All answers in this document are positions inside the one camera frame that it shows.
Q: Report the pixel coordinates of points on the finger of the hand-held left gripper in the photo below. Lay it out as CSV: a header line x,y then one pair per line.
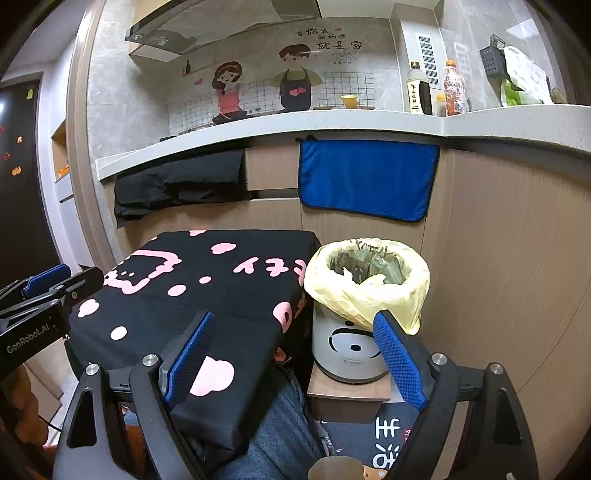
x,y
81,284
46,278

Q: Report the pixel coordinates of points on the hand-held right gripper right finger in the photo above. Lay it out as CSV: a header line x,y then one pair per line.
x,y
399,360

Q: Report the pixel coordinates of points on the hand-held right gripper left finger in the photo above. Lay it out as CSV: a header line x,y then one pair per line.
x,y
191,355

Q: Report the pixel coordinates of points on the white trash bin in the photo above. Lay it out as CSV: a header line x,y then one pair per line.
x,y
344,350

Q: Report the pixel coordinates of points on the yellow trash bag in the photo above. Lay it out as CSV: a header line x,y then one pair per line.
x,y
341,300

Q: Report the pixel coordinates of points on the person's left hand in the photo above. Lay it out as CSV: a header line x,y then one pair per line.
x,y
23,401

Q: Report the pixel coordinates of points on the wooden box stand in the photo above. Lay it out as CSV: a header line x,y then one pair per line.
x,y
341,399

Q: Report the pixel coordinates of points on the black pink printed tablecloth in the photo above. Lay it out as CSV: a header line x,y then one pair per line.
x,y
207,286

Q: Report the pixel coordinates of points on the black printed floor mat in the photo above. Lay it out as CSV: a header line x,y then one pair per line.
x,y
364,438

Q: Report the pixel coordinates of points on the black door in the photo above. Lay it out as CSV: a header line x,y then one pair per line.
x,y
21,184

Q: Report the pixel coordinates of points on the person's jeans legs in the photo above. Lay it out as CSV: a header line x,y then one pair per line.
x,y
277,429

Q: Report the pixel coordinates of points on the brown round lid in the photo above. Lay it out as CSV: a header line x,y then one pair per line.
x,y
334,468

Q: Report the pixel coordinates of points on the black cloth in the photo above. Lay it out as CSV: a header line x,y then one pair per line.
x,y
180,184

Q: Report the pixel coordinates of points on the blue towel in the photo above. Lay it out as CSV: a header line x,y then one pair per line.
x,y
364,177

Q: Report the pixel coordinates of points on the grey kitchen countertop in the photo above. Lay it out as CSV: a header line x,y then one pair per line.
x,y
323,122

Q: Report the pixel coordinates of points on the yellow cup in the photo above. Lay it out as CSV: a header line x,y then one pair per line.
x,y
349,101

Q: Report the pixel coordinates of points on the dark sauce bottle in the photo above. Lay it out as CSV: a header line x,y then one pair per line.
x,y
418,92

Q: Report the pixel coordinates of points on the orange cap plastic bottle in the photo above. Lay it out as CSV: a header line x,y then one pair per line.
x,y
455,90

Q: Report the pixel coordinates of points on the range hood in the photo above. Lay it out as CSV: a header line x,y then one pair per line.
x,y
207,27

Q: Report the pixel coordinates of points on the green plastic bag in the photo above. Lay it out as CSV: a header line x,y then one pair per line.
x,y
512,94

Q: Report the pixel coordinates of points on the white plastic bag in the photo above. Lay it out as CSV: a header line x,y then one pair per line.
x,y
528,74

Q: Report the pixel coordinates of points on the black knife rack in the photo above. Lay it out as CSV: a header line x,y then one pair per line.
x,y
491,57

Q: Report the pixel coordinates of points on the white wall shelf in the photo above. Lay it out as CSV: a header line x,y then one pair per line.
x,y
63,180

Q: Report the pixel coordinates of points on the cartoon couple wall poster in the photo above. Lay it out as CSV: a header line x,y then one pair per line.
x,y
258,78

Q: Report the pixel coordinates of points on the white vented wall box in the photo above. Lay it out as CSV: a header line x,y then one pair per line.
x,y
422,50

